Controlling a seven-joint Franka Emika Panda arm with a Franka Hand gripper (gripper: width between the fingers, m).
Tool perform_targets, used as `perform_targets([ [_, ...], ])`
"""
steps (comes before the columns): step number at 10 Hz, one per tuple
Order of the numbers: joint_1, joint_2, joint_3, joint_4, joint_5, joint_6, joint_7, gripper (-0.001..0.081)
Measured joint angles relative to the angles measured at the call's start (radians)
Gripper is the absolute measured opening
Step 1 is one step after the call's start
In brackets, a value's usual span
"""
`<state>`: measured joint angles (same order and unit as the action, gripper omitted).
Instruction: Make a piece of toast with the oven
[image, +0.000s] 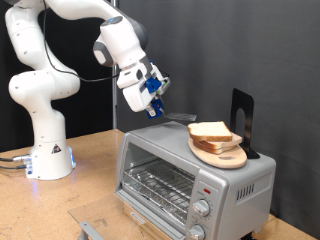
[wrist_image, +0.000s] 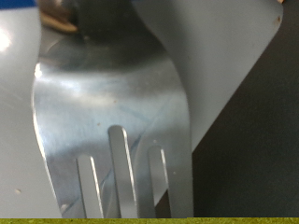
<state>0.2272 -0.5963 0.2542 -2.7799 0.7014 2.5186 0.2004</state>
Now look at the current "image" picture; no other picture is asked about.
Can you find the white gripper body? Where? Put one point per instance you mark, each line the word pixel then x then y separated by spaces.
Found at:
pixel 136 96

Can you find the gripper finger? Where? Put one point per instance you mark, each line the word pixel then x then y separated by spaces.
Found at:
pixel 160 98
pixel 151 113

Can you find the metal spatula with blue block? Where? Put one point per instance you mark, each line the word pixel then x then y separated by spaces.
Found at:
pixel 181 117

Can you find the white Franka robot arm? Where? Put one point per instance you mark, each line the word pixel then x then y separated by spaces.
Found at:
pixel 43 133

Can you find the silver oven knob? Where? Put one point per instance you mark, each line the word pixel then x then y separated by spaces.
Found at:
pixel 201 208
pixel 196 232

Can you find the silver toaster oven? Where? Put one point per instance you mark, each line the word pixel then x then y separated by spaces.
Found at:
pixel 233 186

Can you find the wooden box under oven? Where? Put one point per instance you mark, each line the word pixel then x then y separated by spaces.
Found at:
pixel 150 231

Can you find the vertical metal pole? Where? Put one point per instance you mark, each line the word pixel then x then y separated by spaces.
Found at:
pixel 115 100

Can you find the wooden cutting board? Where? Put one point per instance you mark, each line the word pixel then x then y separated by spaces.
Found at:
pixel 220 161

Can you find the black metal bookend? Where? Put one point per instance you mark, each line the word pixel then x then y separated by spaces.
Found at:
pixel 248 106

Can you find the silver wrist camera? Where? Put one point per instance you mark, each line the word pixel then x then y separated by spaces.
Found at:
pixel 164 86

